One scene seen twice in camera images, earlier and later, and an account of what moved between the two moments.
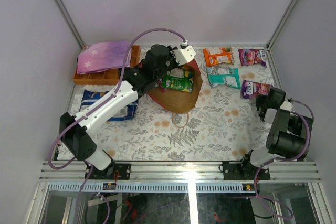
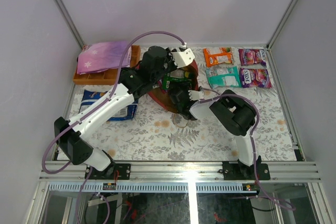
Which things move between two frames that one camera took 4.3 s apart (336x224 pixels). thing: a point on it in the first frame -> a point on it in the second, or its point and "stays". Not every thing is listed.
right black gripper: [259, 99] -> [186, 88]
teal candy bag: [229, 76] stays
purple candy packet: [252, 56] stays
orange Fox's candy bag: [217, 55] stays
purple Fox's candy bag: [250, 89] -> [252, 78]
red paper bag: [177, 101] stays
